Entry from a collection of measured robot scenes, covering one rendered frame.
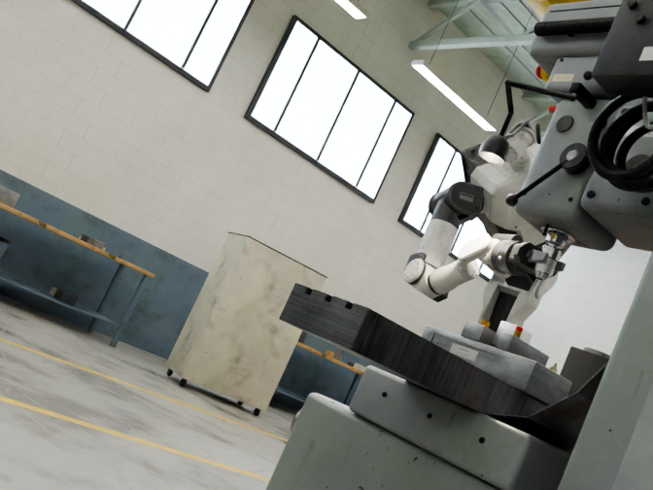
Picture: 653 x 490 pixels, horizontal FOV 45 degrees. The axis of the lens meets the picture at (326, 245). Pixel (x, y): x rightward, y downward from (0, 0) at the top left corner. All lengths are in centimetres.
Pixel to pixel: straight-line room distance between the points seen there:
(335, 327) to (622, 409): 52
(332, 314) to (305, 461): 63
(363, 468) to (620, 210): 80
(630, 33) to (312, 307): 80
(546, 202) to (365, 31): 949
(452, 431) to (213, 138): 840
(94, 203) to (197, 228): 137
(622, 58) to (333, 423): 105
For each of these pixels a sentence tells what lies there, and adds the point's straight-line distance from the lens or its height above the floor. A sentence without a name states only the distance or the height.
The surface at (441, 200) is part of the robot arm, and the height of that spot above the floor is 138.
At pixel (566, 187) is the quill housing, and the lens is 188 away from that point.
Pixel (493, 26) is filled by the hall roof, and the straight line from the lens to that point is 1210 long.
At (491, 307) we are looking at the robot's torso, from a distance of 267.
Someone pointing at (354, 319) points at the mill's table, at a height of 89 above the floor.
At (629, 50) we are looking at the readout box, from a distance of 163.
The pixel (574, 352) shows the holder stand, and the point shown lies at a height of 109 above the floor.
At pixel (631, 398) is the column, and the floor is 96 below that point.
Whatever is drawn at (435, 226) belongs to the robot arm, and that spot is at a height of 130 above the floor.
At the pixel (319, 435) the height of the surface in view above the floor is 63.
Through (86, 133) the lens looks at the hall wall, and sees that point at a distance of 922.
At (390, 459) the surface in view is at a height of 66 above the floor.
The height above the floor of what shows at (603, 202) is 136.
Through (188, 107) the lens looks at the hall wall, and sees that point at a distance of 971.
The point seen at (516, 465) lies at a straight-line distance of 162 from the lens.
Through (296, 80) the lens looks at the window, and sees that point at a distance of 1045.
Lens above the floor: 80
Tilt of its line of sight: 8 degrees up
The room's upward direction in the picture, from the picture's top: 25 degrees clockwise
